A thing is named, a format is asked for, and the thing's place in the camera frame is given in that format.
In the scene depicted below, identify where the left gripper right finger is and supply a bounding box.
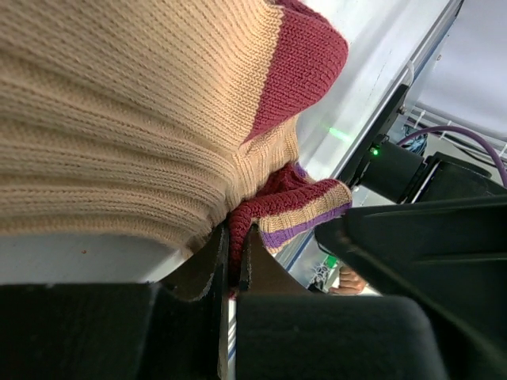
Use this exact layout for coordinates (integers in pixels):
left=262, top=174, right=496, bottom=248
left=235, top=228, right=448, bottom=379

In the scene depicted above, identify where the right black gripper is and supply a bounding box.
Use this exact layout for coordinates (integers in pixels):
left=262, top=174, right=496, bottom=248
left=314, top=196, right=506, bottom=379

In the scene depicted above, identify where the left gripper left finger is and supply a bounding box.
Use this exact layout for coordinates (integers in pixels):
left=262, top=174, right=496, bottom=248
left=1, top=226, right=229, bottom=379

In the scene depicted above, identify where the tan maroon purple striped sock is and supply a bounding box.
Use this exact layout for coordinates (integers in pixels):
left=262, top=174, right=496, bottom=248
left=1, top=1, right=352, bottom=285

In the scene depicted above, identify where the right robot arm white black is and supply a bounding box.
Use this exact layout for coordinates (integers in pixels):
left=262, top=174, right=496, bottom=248
left=314, top=86, right=506, bottom=379

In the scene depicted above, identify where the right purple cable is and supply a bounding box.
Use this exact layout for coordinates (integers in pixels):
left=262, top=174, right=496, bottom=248
left=395, top=125, right=507, bottom=187

